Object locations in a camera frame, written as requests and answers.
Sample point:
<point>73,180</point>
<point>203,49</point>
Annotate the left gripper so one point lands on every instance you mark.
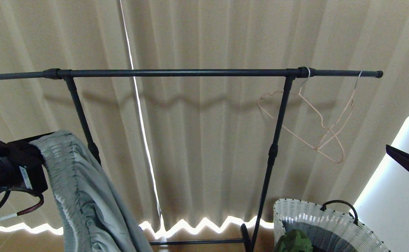
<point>8,171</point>

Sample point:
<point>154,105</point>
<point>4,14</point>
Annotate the pale grey shorts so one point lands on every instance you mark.
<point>85,196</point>

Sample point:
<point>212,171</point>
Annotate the pink clothes hanger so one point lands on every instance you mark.
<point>282,125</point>
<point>346,117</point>

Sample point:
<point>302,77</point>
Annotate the green garment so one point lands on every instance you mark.
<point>295,242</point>

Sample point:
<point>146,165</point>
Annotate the white laundry basket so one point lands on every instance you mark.
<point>307,213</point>

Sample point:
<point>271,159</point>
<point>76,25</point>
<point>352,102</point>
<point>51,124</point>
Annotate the black clothes rack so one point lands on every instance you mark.
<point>176,72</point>

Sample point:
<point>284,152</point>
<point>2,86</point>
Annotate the beige curtain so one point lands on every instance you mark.
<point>207,38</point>

